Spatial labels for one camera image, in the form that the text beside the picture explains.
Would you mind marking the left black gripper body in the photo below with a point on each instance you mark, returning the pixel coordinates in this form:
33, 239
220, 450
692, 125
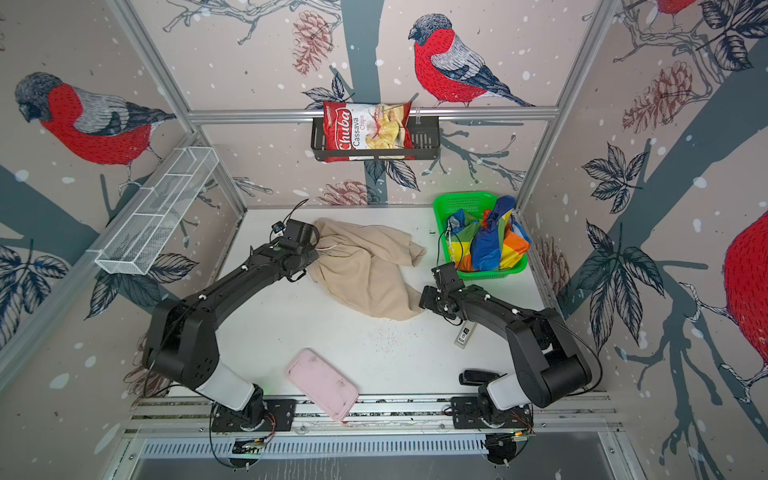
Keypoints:
308, 255

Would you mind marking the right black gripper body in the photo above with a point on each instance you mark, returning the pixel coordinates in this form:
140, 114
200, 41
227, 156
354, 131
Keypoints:
433, 299

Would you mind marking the beige shorts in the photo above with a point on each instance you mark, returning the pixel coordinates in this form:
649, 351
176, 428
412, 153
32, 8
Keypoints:
360, 267

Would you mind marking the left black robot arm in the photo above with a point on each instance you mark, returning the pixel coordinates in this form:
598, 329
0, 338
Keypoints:
181, 342

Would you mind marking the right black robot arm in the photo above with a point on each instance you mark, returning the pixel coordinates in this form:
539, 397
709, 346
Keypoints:
548, 365

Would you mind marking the multicoloured shorts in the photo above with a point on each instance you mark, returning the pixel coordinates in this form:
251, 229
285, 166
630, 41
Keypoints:
489, 234

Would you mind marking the small black device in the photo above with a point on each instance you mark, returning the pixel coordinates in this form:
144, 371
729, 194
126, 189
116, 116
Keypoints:
474, 377

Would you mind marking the green plastic basket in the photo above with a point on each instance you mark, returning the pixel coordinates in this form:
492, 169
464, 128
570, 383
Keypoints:
468, 204

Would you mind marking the red cassava chips bag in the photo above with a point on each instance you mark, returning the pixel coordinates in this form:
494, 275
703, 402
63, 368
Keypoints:
353, 127

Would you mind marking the pink plastic tray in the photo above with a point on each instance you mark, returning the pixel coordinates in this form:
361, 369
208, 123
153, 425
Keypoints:
323, 384

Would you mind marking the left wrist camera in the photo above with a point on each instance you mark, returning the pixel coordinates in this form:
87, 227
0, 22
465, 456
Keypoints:
277, 229

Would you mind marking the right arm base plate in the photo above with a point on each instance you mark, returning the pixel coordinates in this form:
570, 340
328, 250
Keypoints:
477, 412

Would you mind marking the white wire wall basket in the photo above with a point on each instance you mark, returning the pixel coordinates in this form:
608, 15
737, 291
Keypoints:
141, 238

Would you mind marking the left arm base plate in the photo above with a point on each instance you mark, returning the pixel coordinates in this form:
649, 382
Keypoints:
271, 415

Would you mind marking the black wire wall basket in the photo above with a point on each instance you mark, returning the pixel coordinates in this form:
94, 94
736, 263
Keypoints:
425, 136

